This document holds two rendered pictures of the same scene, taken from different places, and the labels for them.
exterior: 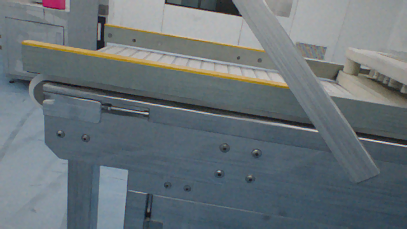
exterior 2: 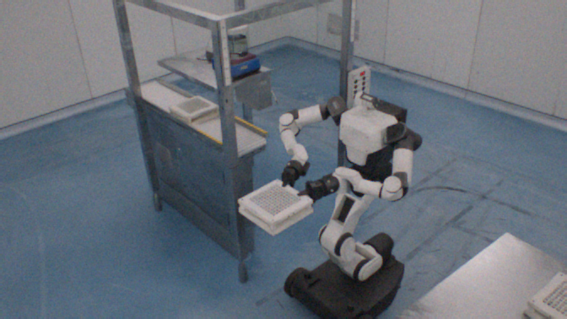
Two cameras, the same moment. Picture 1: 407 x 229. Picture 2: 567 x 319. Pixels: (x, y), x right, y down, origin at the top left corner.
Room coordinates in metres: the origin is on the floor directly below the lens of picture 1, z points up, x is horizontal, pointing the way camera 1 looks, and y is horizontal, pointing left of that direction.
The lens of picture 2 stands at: (2.05, 2.28, 2.42)
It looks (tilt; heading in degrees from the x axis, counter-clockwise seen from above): 31 degrees down; 228
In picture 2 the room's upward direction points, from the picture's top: 2 degrees counter-clockwise
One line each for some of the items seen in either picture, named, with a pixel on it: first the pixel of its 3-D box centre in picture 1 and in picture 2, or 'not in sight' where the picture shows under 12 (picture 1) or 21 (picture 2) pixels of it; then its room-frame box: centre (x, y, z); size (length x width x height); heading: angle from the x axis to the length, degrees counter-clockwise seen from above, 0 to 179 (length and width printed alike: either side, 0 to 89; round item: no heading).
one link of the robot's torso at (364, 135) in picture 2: not in sight; (372, 134); (0.17, 0.87, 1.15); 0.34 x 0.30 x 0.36; 89
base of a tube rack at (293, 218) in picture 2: not in sight; (275, 209); (0.86, 0.86, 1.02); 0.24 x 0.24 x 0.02; 89
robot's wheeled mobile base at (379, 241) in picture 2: not in sight; (355, 274); (0.24, 0.87, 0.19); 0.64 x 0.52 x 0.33; 179
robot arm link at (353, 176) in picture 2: not in sight; (348, 179); (0.50, 0.99, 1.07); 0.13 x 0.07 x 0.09; 107
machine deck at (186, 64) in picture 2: not in sight; (212, 67); (0.50, -0.08, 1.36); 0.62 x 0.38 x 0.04; 90
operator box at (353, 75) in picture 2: not in sight; (358, 88); (-0.36, 0.32, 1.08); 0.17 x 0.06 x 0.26; 0
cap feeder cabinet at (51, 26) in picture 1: (49, 44); not in sight; (3.04, 1.59, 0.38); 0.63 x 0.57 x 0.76; 91
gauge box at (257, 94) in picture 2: not in sight; (252, 87); (0.36, 0.12, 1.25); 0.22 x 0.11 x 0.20; 90
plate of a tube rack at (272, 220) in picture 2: not in sight; (275, 201); (0.86, 0.86, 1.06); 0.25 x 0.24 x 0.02; 89
